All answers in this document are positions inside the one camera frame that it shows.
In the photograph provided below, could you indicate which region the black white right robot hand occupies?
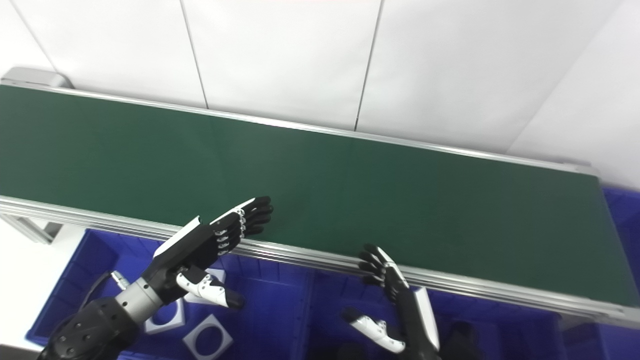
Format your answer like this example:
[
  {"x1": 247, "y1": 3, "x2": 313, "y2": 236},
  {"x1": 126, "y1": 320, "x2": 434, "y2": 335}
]
[{"x1": 341, "y1": 243, "x2": 443, "y2": 360}]

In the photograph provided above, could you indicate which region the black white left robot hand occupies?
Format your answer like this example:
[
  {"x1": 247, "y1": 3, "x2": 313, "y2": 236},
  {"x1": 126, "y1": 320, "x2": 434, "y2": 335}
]
[{"x1": 141, "y1": 196, "x2": 274, "y2": 309}]

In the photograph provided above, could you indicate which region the white square part round hole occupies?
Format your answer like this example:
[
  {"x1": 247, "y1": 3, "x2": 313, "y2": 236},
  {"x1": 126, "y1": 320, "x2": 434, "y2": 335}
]
[
  {"x1": 144, "y1": 297, "x2": 187, "y2": 335},
  {"x1": 185, "y1": 268, "x2": 227, "y2": 304},
  {"x1": 182, "y1": 314, "x2": 234, "y2": 360}
]

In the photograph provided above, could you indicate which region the large black part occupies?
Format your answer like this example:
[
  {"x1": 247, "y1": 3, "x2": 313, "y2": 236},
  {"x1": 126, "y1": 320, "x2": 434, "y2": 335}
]
[{"x1": 442, "y1": 320, "x2": 481, "y2": 360}]

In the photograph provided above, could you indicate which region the green conveyor belt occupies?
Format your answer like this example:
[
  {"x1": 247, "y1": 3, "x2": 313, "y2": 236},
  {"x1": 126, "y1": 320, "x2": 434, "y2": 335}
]
[
  {"x1": 0, "y1": 84, "x2": 640, "y2": 307},
  {"x1": 0, "y1": 80, "x2": 640, "y2": 331}
]

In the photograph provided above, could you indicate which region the blue plastic bin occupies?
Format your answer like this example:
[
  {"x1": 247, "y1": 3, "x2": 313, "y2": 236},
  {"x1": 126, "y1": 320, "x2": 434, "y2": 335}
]
[
  {"x1": 300, "y1": 270, "x2": 601, "y2": 360},
  {"x1": 25, "y1": 227, "x2": 313, "y2": 360},
  {"x1": 597, "y1": 186, "x2": 640, "y2": 360}
]

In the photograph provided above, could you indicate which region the aluminium conveyor leg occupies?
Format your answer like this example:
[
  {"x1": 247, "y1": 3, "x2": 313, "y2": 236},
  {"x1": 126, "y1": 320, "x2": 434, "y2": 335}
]
[{"x1": 0, "y1": 214, "x2": 63, "y2": 246}]

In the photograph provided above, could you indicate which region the grey conveyor end cover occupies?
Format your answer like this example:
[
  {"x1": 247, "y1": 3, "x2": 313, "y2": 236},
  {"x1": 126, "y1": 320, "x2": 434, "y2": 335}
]
[{"x1": 0, "y1": 66, "x2": 75, "y2": 90}]

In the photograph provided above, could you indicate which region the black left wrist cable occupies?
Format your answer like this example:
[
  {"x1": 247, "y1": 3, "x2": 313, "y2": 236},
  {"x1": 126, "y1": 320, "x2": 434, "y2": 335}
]
[{"x1": 82, "y1": 270, "x2": 132, "y2": 308}]

